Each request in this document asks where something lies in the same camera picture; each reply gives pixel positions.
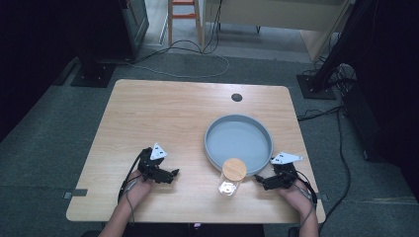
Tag person's dark clothing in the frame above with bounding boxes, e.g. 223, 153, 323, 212
122, 222, 266, 237

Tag person's right hand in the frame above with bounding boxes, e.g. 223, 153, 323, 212
278, 179, 314, 212

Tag person's left hand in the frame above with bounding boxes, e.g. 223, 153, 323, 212
125, 170, 154, 206

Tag dark cabinet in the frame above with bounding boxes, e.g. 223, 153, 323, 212
117, 0, 150, 62

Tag long black floor cable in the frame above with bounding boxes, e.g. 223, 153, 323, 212
295, 105, 353, 233

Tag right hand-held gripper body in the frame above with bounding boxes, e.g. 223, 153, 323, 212
270, 151, 303, 191

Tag round wooden jar lid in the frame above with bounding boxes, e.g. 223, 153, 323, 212
221, 157, 248, 182

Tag round grey tray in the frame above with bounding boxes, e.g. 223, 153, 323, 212
204, 114, 275, 177

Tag white floor cable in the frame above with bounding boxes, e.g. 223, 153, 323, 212
129, 50, 230, 80

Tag light wooden desk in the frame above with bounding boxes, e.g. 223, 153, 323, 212
201, 0, 355, 62

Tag black equipment box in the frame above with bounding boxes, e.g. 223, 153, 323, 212
341, 80, 401, 164

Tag black metal stand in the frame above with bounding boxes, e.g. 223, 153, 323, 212
69, 0, 117, 89
295, 0, 379, 101

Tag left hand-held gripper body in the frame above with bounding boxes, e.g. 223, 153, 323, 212
137, 141, 168, 184

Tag wooden stool with orange rungs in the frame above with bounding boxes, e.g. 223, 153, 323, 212
167, 0, 204, 47

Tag dark curtain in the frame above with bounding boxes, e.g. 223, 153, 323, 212
0, 0, 87, 142
354, 0, 419, 201

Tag small white pieces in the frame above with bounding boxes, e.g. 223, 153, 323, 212
219, 183, 237, 196

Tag clear glass jar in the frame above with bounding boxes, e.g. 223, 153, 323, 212
216, 171, 244, 198

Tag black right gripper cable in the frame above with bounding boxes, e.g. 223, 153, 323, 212
286, 169, 319, 230

